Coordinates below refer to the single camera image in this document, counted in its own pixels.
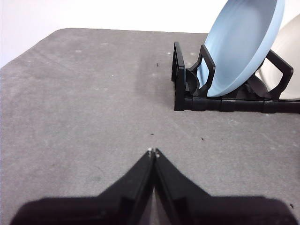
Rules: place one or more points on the black plate rack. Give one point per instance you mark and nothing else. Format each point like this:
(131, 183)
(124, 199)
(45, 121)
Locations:
(201, 104)

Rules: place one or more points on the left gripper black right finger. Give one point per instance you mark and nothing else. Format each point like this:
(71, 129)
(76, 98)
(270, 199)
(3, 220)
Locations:
(206, 211)

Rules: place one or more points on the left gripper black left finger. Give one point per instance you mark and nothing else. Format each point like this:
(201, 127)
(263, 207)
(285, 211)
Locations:
(105, 211)

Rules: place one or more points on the light blue plate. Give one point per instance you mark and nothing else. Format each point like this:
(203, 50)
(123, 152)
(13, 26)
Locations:
(239, 47)

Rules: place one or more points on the cream white plate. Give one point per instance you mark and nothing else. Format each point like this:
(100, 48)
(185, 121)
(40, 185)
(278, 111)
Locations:
(291, 42)

